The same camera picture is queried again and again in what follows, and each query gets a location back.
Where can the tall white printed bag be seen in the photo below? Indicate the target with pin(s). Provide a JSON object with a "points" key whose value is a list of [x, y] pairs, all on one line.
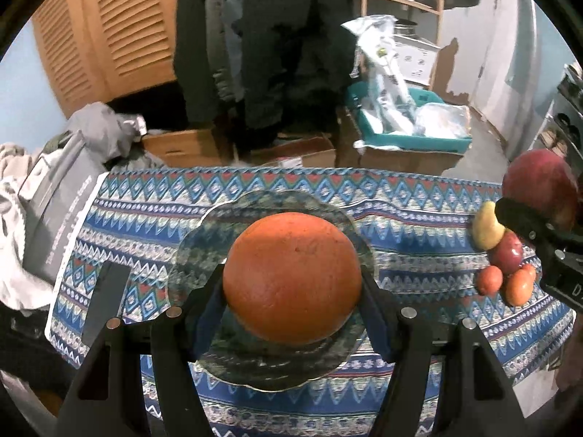
{"points": [[387, 82]]}

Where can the grey garment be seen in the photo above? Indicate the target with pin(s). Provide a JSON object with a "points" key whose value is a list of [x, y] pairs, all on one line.
{"points": [[98, 132]]}

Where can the clear plastic bag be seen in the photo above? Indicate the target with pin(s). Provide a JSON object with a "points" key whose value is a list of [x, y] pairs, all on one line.
{"points": [[442, 120]]}

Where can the black hanging coat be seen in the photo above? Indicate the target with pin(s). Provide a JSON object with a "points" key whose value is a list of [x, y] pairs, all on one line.
{"points": [[291, 54]]}

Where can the grey box with white print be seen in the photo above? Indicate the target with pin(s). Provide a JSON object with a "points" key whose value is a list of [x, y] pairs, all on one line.
{"points": [[59, 209]]}

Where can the teal plastic basket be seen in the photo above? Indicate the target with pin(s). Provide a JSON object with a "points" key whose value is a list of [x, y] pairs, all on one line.
{"points": [[423, 144]]}

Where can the dark red plum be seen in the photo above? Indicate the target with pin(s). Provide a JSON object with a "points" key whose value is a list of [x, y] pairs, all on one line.
{"points": [[508, 255]]}

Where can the white towel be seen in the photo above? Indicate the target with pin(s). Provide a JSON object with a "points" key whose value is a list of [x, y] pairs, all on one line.
{"points": [[13, 236]]}

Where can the white patterned cabinet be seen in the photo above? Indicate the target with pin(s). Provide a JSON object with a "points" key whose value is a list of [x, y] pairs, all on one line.
{"points": [[416, 61]]}

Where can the yellow fruit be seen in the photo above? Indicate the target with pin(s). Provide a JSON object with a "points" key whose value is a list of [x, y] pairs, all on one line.
{"points": [[486, 230]]}

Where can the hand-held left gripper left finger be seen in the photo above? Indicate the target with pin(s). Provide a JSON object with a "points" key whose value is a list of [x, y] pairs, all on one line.
{"points": [[210, 305]]}

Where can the blue patterned tablecloth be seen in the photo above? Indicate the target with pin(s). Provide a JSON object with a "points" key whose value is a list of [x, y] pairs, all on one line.
{"points": [[410, 236]]}

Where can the small tangerine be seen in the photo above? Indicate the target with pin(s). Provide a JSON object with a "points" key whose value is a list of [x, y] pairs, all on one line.
{"points": [[519, 287], [489, 280]]}

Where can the wooden shelf rack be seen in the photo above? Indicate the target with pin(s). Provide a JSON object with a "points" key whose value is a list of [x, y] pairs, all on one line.
{"points": [[439, 4]]}

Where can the shoe rack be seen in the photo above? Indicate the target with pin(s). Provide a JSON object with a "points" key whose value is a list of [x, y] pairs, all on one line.
{"points": [[564, 118]]}

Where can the dark grey hanging jacket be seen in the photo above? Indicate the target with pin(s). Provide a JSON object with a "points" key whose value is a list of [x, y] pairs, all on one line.
{"points": [[200, 54]]}

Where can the small metal pot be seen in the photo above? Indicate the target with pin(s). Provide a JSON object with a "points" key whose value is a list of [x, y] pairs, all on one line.
{"points": [[405, 28]]}

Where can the scalloped glass plate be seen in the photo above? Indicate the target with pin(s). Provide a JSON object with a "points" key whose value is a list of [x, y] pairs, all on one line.
{"points": [[205, 246]]}

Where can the open flat cardboard box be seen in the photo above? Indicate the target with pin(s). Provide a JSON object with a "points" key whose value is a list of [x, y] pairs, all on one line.
{"points": [[296, 152]]}

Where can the large orange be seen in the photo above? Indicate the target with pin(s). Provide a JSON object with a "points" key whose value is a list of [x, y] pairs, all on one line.
{"points": [[291, 273]]}

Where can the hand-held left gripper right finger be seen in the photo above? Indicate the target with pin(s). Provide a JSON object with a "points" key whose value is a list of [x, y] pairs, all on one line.
{"points": [[378, 318]]}

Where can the large cardboard box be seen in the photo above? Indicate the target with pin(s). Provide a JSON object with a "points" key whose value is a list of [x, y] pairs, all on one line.
{"points": [[401, 160]]}

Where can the wooden louvered closet door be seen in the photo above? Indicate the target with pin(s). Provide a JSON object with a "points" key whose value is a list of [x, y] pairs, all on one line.
{"points": [[63, 54], [132, 22]]}

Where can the large red apple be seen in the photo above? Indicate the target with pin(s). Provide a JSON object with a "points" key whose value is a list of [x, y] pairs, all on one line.
{"points": [[537, 182]]}

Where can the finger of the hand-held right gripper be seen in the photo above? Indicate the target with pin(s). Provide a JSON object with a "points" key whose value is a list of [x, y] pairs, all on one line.
{"points": [[524, 221]]}

